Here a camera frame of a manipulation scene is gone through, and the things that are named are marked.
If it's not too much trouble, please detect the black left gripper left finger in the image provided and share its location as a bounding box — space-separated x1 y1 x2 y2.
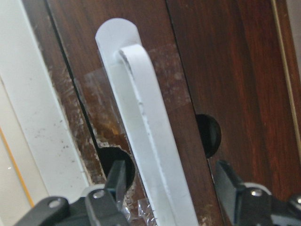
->
105 160 127 205

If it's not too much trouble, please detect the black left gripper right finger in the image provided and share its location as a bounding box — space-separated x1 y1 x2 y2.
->
215 160 244 224

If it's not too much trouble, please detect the dark wooden drawer white handle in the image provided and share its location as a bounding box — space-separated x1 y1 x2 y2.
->
95 18 198 226

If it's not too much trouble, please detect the dark wooden drawer cabinet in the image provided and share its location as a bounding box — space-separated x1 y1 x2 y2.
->
23 0 301 226

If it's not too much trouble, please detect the cream plastic storage box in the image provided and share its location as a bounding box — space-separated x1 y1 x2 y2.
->
0 0 89 226

